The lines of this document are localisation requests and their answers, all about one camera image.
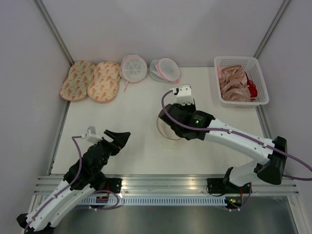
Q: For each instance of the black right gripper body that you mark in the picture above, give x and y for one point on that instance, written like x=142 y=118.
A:
x=188 y=109

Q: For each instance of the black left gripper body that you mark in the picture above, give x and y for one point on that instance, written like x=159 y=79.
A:
x=110 y=149

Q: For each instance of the cream mesh laundry bag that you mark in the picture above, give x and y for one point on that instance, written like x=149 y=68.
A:
x=166 y=130

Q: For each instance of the pink bra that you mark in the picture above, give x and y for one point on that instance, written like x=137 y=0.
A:
x=233 y=84

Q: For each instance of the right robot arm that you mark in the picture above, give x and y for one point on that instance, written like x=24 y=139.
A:
x=268 y=159

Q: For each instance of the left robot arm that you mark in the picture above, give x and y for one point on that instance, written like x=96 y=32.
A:
x=84 y=178

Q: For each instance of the pink trimmed mesh bag right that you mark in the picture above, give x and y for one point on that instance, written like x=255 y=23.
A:
x=164 y=70

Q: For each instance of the pink trimmed mesh bag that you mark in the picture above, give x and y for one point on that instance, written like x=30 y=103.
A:
x=164 y=70
x=133 y=69

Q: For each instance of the floral bra pad right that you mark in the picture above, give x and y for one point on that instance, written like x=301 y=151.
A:
x=105 y=85

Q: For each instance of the floral bra pad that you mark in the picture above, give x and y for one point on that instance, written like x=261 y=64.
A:
x=105 y=85
x=80 y=75

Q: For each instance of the floral bra pad left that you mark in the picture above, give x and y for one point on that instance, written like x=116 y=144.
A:
x=80 y=75

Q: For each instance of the pink trimmed mesh bag left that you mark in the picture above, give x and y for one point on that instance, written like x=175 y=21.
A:
x=133 y=69

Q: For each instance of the red bra in basket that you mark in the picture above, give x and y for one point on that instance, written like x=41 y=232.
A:
x=252 y=88

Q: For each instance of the white plastic basket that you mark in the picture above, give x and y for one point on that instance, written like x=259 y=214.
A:
x=253 y=70

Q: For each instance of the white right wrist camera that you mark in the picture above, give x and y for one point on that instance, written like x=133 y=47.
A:
x=184 y=95

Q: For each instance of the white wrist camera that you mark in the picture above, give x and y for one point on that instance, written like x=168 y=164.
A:
x=184 y=95
x=91 y=135

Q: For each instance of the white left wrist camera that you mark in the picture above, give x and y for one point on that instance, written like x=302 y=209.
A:
x=91 y=135

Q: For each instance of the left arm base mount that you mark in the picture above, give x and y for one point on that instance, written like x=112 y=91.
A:
x=111 y=184

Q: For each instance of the aluminium front rail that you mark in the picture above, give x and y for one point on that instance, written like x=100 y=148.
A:
x=192 y=185

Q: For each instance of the white slotted cable duct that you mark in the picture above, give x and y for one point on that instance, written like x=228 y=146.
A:
x=156 y=201

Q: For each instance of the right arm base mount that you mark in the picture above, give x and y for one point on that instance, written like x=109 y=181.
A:
x=216 y=187

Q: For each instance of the right aluminium corner post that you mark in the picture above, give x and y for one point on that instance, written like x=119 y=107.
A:
x=274 y=24

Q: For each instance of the aluminium corner post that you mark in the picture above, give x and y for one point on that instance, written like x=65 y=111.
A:
x=53 y=29
x=274 y=24

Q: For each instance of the left aluminium corner post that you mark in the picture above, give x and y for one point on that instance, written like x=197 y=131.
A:
x=53 y=29

